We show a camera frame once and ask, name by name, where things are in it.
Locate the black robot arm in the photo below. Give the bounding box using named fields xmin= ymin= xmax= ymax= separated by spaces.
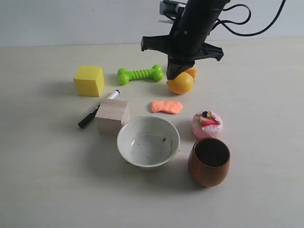
xmin=141 ymin=0 xmax=228 ymax=80

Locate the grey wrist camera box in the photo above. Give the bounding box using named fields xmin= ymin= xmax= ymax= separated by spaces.
xmin=159 ymin=0 xmax=186 ymax=21

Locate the pink strawberry cake toy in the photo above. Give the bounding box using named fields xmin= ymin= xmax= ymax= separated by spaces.
xmin=191 ymin=110 xmax=223 ymax=139

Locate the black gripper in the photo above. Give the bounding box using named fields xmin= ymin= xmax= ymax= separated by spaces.
xmin=141 ymin=23 xmax=224 ymax=80

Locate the orange putty blob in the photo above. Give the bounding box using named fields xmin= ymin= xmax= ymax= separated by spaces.
xmin=151 ymin=101 xmax=183 ymax=114

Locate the black and white marker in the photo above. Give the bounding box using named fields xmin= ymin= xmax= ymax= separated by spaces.
xmin=78 ymin=89 xmax=120 ymax=129

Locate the brown wooden cup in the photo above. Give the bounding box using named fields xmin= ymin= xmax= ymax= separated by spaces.
xmin=188 ymin=137 xmax=230 ymax=187

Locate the black cable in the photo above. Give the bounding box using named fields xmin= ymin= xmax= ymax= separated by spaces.
xmin=209 ymin=0 xmax=287 ymax=38

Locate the white ceramic bowl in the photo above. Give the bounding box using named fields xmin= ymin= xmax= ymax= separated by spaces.
xmin=117 ymin=116 xmax=181 ymax=169

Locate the yellow lemon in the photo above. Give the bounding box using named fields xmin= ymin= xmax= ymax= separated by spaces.
xmin=167 ymin=72 xmax=195 ymax=95

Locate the orange cheese wedge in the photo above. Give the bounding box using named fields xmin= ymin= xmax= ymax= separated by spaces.
xmin=184 ymin=67 xmax=197 ymax=79

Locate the light wooden block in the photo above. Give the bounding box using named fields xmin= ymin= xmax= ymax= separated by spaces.
xmin=95 ymin=98 xmax=130 ymax=136

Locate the green rubber bone toy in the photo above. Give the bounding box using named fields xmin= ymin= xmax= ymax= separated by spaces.
xmin=117 ymin=65 xmax=164 ymax=85

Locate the yellow foam cube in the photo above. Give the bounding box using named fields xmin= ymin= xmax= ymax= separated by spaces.
xmin=73 ymin=65 xmax=105 ymax=97

